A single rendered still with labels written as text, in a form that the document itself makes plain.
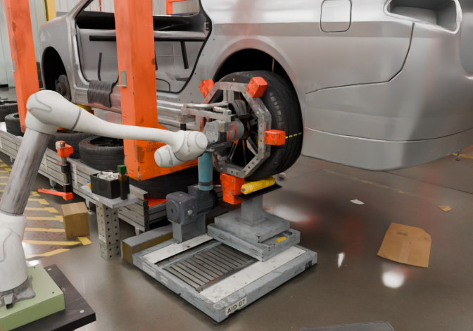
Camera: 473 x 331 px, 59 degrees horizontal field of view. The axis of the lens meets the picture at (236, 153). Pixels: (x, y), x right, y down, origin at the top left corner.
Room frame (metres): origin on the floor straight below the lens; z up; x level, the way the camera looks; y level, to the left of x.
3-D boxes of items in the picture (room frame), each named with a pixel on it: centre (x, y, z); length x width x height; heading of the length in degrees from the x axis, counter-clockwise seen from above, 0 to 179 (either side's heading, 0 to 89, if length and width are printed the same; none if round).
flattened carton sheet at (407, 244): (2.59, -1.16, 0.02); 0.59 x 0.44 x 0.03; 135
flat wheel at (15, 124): (5.05, 2.46, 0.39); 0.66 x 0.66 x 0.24
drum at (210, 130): (2.36, 0.07, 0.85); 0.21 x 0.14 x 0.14; 135
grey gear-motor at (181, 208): (2.60, 0.26, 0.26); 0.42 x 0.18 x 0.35; 135
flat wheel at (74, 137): (4.19, 1.60, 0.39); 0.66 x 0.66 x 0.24
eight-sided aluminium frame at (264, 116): (2.41, 0.02, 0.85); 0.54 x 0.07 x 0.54; 45
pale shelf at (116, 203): (2.44, 0.80, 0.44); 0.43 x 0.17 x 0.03; 45
